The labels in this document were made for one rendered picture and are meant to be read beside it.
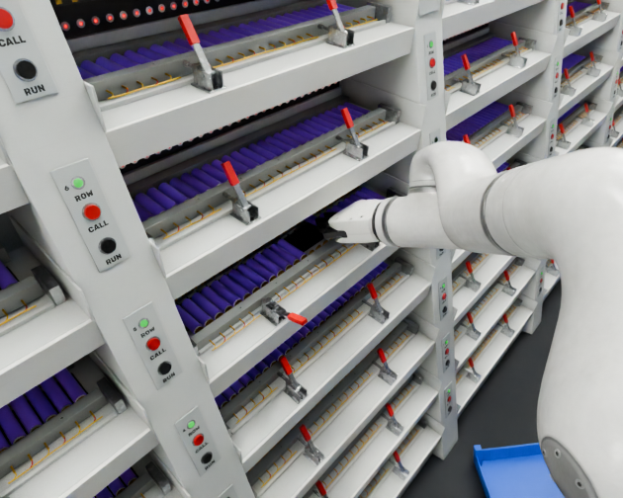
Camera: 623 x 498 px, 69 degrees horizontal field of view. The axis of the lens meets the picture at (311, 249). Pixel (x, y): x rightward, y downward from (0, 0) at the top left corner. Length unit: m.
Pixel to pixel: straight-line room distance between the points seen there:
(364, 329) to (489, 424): 0.83
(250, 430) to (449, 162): 0.57
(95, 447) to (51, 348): 0.18
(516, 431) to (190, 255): 1.34
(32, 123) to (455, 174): 0.47
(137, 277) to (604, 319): 0.48
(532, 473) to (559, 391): 1.30
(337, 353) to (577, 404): 0.68
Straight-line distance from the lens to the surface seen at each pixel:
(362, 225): 0.77
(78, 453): 0.71
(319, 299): 0.82
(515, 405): 1.80
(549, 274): 2.19
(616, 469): 0.32
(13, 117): 0.52
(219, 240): 0.65
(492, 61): 1.40
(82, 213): 0.54
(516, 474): 1.63
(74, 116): 0.54
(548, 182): 0.39
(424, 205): 0.70
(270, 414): 0.89
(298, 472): 1.04
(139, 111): 0.59
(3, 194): 0.53
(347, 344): 0.98
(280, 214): 0.70
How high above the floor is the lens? 1.35
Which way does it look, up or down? 29 degrees down
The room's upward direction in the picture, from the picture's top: 12 degrees counter-clockwise
